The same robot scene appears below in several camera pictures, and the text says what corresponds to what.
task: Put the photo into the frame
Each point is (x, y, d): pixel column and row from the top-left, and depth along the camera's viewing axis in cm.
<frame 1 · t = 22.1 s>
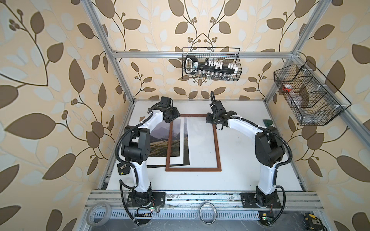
left hand: (179, 113, 96), fingers open
right hand: (209, 118, 96), fingers open
mountain landscape photo: (159, 139, 100), on the table
yellow black tape measure: (120, 169, 84), point 3 cm above the table

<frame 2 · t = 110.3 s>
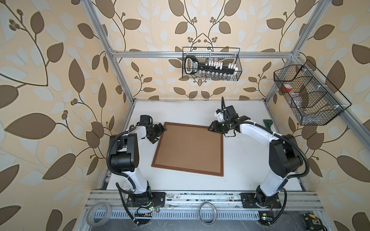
left hand: (164, 130, 97), fingers open
right hand: (210, 130, 90), fingers open
brown cardboard backing board: (190, 147, 95), on the table
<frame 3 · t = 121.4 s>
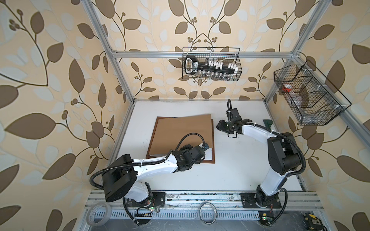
left hand: (191, 147, 84), fingers closed
right hand: (219, 128, 95), fingers open
brown cardboard backing board: (169, 131, 103), on the table
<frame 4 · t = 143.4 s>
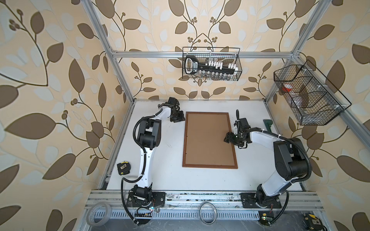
left hand: (184, 117, 106), fingers open
right hand: (229, 142, 95), fingers open
brown cardboard backing board: (205, 144, 95), point 2 cm above the table
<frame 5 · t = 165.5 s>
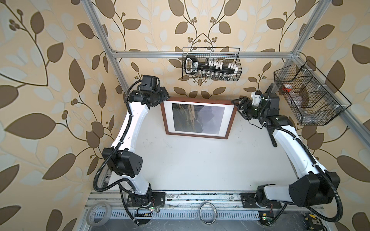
left hand: (168, 93, 78), fingers open
right hand: (233, 105, 75), fingers open
